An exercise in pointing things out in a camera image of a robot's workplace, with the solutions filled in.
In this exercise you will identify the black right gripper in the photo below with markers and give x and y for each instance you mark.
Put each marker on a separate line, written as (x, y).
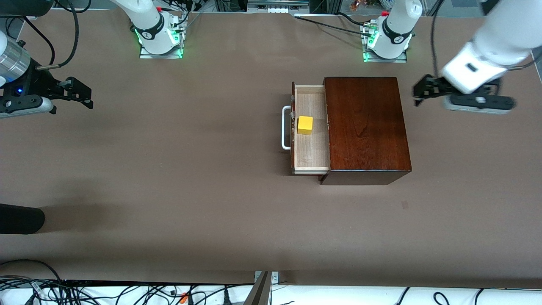
(42, 83)

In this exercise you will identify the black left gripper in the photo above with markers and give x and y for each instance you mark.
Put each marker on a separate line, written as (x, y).
(434, 86)

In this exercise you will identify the yellow wooden block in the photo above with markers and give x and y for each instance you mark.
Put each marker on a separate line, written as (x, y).
(305, 126)

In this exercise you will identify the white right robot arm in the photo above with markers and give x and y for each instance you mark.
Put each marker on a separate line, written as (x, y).
(150, 25)

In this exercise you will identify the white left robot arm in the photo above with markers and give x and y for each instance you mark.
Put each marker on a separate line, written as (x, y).
(396, 25)

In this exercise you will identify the dark brown wooden cabinet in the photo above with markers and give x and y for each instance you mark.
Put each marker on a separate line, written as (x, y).
(364, 127)

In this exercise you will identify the black rounded object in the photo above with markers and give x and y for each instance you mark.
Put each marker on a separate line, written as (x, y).
(21, 219)

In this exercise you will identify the white power strip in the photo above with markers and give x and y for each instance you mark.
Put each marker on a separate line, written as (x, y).
(277, 9)

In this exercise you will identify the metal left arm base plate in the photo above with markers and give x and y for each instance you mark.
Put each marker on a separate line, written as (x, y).
(400, 59)

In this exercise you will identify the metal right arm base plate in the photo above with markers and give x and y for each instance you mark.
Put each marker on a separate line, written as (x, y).
(146, 55)

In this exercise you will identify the aluminium bracket post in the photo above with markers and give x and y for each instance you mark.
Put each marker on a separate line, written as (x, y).
(260, 292)

